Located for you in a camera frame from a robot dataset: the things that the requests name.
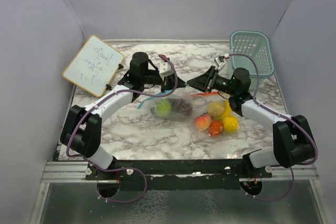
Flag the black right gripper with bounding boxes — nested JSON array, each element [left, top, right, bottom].
[[187, 66, 236, 96]]

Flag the blue zip clear bag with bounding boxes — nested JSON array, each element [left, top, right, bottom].
[[137, 87, 193, 121]]

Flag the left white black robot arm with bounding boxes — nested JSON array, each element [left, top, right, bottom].
[[60, 52, 184, 179]]

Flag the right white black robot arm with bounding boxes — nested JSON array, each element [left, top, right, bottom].
[[187, 67, 317, 177]]

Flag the green fake spiky fruit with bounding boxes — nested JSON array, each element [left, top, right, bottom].
[[154, 100, 172, 116]]

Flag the fake tan pear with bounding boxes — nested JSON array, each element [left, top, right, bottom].
[[207, 101, 224, 118]]

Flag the fake yellow banana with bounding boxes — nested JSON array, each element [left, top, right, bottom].
[[220, 100, 232, 120]]

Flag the orange zip clear bag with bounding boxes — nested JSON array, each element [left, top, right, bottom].
[[189, 91, 239, 142]]

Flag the fake pink peach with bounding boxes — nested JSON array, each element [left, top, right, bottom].
[[194, 114, 212, 131]]

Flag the fake orange tomato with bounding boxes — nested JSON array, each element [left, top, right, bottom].
[[208, 120, 223, 137]]

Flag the fake yellow lemon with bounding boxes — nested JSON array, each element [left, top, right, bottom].
[[222, 115, 239, 133]]

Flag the teal plastic basket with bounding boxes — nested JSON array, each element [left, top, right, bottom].
[[227, 30, 275, 79]]

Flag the yellow framed whiteboard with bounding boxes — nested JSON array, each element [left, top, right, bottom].
[[62, 35, 124, 97]]

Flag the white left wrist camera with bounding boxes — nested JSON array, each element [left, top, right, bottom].
[[159, 61, 174, 78]]

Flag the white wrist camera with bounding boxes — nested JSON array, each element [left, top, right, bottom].
[[159, 61, 174, 78], [214, 56, 226, 71]]

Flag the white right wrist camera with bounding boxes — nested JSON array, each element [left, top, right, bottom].
[[214, 56, 226, 71]]

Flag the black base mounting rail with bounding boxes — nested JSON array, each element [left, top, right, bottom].
[[86, 159, 272, 191]]

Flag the aluminium extrusion rail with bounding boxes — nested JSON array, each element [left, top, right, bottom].
[[41, 161, 319, 183]]

